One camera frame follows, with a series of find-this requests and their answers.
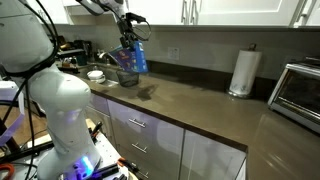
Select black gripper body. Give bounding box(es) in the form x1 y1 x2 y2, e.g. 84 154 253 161
117 12 146 42

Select blue cardboard food box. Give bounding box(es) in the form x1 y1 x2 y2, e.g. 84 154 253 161
109 41 148 73

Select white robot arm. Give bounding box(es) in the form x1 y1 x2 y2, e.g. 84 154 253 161
0 0 101 180

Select chrome sink faucet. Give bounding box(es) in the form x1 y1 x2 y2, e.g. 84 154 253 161
98 52 116 65

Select white upper cabinets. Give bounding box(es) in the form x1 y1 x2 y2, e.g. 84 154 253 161
36 0 320 28

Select black coffee maker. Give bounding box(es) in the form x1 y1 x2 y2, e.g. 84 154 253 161
73 40 92 66

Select white bowl in sink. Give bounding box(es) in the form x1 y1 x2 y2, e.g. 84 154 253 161
87 70 105 83

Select white paper towel roll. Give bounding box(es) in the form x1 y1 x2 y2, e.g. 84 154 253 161
228 43 262 98

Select silver toaster oven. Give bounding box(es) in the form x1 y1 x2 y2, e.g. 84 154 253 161
268 57 320 133

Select black wire mesh basket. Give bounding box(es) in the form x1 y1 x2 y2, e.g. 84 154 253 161
116 70 139 87

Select white wall outlet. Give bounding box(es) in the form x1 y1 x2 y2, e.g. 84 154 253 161
168 47 180 60

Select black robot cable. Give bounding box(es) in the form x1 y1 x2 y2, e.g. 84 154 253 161
0 0 64 180

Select white drawer with handles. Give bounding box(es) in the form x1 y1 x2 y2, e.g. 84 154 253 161
108 100 184 180

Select orange handled tool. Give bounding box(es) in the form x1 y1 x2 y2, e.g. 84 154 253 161
117 157 139 173

